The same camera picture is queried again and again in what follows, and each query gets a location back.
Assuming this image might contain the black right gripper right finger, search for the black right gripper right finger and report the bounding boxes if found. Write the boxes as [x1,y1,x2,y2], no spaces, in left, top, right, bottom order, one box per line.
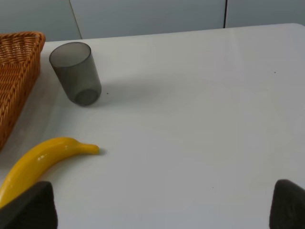
[269,179,305,229]

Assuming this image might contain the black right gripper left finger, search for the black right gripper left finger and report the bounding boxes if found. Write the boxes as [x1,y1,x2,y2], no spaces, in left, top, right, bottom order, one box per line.
[0,181,58,229]

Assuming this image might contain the orange wicker basket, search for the orange wicker basket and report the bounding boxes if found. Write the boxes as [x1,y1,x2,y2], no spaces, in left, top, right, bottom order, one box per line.
[0,31,46,148]

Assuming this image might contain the yellow banana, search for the yellow banana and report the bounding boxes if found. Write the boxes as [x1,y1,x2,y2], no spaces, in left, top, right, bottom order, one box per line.
[0,137,100,207]

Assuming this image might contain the translucent grey plastic cup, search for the translucent grey plastic cup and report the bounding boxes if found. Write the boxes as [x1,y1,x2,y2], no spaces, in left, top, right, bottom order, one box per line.
[49,42,102,106]

